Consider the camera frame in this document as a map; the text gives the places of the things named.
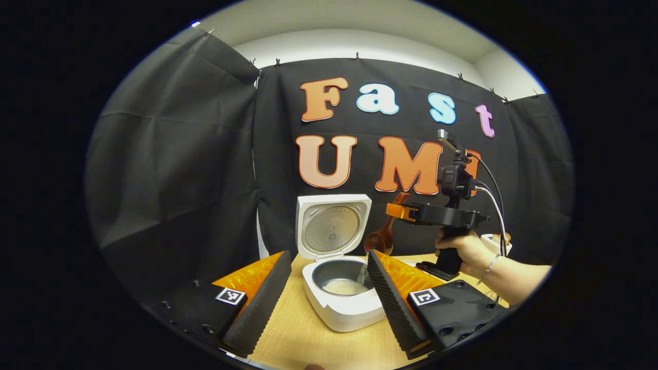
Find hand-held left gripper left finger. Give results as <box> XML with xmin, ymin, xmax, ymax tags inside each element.
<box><xmin>149</xmin><ymin>250</ymin><xmax>293</xmax><ymax>359</ymax></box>

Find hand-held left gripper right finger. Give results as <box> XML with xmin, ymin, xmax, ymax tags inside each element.
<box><xmin>366</xmin><ymin>250</ymin><xmax>515</xmax><ymax>360</ymax></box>

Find brown wooden spoon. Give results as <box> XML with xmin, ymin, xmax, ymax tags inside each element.
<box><xmin>364</xmin><ymin>192</ymin><xmax>411</xmax><ymax>256</ymax></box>

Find white rice cooker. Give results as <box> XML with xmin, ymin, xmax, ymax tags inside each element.
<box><xmin>296</xmin><ymin>194</ymin><xmax>386</xmax><ymax>332</ymax></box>

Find white rice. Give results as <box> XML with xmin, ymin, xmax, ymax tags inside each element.
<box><xmin>322</xmin><ymin>262</ymin><xmax>370</xmax><ymax>297</ymax></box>

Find white toaster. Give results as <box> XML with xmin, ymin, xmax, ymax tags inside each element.
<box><xmin>480</xmin><ymin>232</ymin><xmax>513</xmax><ymax>256</ymax></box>

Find row of small backdrop clips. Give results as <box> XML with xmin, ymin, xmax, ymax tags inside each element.
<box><xmin>206</xmin><ymin>28</ymin><xmax>540</xmax><ymax>103</ymax></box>

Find white cable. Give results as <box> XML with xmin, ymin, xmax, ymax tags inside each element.
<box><xmin>475</xmin><ymin>186</ymin><xmax>507</xmax><ymax>243</ymax></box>

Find black cable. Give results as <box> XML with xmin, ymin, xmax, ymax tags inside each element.
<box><xmin>467</xmin><ymin>152</ymin><xmax>508</xmax><ymax>257</ymax></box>

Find thin silver bracelet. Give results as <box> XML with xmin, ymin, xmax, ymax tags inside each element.
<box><xmin>476</xmin><ymin>253</ymin><xmax>502</xmax><ymax>286</ymax></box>

